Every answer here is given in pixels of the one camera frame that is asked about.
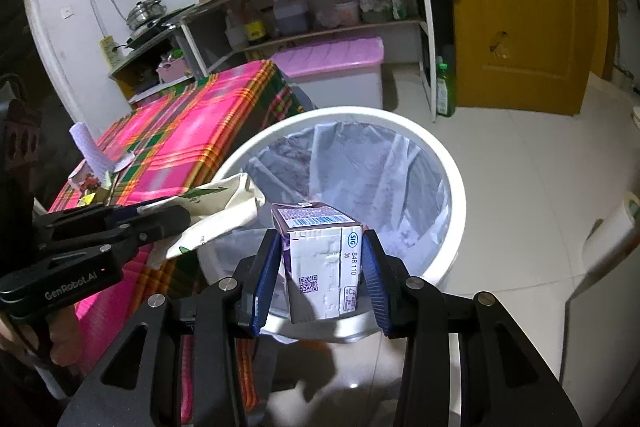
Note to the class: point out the yellow power strip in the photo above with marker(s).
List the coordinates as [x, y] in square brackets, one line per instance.
[107, 52]

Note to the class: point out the wooden door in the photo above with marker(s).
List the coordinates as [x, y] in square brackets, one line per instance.
[525, 17]

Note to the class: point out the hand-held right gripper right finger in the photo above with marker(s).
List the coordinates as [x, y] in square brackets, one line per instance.
[374, 287]

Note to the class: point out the white trash bin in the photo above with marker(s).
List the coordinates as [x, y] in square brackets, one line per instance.
[345, 114]

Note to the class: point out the green floor bottle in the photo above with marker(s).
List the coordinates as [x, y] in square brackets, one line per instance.
[444, 92]

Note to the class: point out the white wall switch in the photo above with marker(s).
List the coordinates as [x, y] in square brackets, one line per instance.
[66, 12]

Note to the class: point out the pink plastic basket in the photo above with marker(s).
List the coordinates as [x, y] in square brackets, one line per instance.
[172, 69]

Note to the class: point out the steel pot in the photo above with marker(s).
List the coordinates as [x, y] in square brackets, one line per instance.
[145, 13]

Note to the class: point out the white paper towel roll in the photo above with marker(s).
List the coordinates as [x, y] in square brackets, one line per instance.
[610, 232]

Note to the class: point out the pink lid storage box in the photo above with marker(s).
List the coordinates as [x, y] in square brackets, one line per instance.
[325, 57]

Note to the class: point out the translucent bin liner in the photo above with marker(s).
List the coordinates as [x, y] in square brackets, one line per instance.
[350, 167]

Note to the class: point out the brown bottle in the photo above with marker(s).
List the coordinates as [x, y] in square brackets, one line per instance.
[268, 24]

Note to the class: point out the purple white drink carton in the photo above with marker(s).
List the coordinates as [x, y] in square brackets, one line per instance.
[320, 267]

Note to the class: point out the person's left hand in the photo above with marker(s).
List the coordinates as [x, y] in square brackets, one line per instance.
[65, 337]

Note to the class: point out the grey plastic jug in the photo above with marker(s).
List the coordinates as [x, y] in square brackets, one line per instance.
[290, 17]

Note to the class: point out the small metal shelf unit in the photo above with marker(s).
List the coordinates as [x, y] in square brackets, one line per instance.
[150, 48]

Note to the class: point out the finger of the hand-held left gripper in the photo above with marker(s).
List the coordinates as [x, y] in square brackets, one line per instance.
[125, 216]
[165, 224]

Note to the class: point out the pink plaid tablecloth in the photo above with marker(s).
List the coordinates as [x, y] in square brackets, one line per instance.
[190, 127]

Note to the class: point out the cream paper bag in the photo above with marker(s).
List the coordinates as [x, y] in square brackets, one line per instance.
[220, 212]

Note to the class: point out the yellow packet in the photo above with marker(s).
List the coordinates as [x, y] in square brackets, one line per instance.
[90, 198]

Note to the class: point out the large metal shelf unit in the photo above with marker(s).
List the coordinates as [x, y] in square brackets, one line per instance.
[350, 28]

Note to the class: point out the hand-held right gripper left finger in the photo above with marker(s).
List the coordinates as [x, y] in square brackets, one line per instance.
[265, 277]

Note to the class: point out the clear tall bottle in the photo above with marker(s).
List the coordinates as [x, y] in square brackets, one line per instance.
[234, 32]

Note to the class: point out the green white pack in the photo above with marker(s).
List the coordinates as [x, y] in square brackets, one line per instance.
[397, 2]

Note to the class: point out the dark bottle yellow label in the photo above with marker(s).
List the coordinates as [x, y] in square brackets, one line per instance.
[255, 29]

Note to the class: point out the black induction cooker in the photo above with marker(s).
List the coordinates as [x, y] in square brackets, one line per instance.
[150, 34]

